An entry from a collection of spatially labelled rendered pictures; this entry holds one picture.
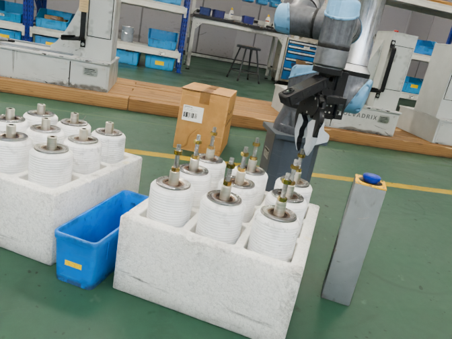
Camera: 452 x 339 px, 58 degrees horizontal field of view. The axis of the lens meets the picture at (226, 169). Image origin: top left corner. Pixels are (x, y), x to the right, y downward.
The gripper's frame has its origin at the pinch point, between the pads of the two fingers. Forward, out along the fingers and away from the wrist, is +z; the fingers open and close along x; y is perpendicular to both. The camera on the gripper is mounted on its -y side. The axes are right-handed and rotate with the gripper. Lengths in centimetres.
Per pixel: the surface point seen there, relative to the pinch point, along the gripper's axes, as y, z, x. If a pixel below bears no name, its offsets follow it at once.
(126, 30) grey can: 44, -5, 461
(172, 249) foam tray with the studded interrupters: -34.0, 20.2, -11.5
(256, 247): -19.3, 15.9, -19.5
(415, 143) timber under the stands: 194, 27, 126
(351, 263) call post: 9.2, 22.8, -17.8
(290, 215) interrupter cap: -12.8, 9.0, -19.0
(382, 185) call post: 11.9, 2.9, -17.2
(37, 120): -59, 10, 47
